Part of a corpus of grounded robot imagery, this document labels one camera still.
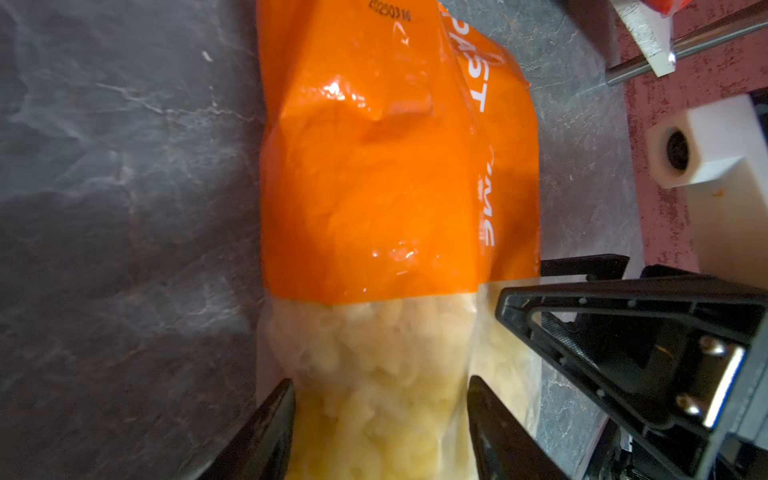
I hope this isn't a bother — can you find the white two-tier metal shelf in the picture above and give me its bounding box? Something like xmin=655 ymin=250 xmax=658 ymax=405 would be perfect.
xmin=604 ymin=0 xmax=768 ymax=87

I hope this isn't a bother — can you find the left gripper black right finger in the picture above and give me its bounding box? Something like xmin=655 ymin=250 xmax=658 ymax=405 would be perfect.
xmin=467 ymin=375 xmax=567 ymax=480

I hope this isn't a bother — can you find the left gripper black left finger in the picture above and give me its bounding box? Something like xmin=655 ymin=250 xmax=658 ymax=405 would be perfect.
xmin=198 ymin=379 xmax=296 ymax=480

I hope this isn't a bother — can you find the orange macaroni bag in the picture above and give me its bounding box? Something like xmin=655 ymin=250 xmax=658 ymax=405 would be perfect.
xmin=256 ymin=1 xmax=541 ymax=479

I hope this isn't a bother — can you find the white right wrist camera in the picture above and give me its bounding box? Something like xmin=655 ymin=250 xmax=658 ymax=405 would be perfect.
xmin=646 ymin=94 xmax=767 ymax=288

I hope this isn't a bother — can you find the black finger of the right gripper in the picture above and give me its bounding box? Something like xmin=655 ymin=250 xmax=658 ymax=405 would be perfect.
xmin=495 ymin=275 xmax=767 ymax=479
xmin=540 ymin=254 xmax=630 ymax=281

